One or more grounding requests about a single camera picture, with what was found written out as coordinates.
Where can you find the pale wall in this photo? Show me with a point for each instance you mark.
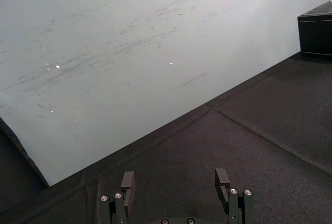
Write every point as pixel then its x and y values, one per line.
pixel 116 53

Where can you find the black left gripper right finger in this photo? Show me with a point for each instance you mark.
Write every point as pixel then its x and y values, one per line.
pixel 233 203

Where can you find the black box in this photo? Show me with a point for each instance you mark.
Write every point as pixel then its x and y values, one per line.
pixel 315 28

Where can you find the black table cloth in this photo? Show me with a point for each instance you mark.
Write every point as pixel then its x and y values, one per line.
pixel 207 156

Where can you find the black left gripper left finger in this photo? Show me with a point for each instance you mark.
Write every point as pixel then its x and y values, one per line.
pixel 127 198

